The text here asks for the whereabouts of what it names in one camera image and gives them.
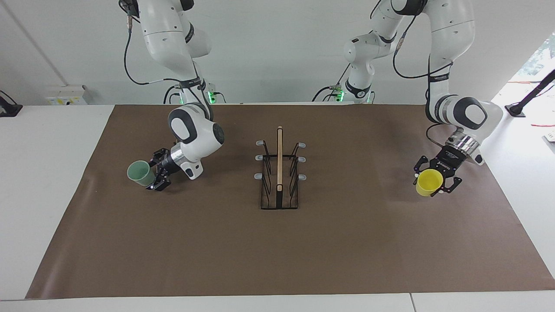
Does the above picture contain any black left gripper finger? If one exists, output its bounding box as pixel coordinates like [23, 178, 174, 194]
[434, 175, 462, 198]
[413, 155, 434, 179]

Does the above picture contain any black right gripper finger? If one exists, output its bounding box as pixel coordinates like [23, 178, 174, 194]
[150, 148, 170, 167]
[145, 172, 171, 192]

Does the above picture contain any yellow plastic cup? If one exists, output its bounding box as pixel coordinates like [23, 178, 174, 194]
[415, 169, 444, 198]

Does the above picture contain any pale green plastic cup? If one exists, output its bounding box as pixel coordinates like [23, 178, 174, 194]
[127, 160, 156, 187]

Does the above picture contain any brown table mat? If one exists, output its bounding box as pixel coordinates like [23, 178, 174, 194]
[25, 103, 555, 299]

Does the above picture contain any black desk clamp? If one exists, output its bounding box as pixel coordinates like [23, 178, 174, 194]
[0, 90, 23, 117]

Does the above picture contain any black right base cable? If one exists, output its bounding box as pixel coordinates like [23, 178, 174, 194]
[163, 84, 183, 104]

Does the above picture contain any black base cable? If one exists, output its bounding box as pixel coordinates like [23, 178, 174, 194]
[163, 84, 183, 104]
[312, 65, 352, 103]

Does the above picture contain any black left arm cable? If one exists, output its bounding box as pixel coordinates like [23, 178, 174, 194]
[392, 24, 454, 80]

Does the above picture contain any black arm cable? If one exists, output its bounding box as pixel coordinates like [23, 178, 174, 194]
[121, 12, 205, 89]
[392, 24, 454, 80]

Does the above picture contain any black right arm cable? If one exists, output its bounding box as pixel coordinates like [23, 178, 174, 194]
[121, 12, 205, 89]

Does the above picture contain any black wire cup rack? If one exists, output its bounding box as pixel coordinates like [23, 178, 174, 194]
[255, 126, 307, 211]

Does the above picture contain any white wall socket box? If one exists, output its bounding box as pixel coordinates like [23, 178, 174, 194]
[46, 84, 88, 106]

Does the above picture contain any black left base cable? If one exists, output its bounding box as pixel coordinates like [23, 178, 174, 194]
[312, 65, 352, 103]

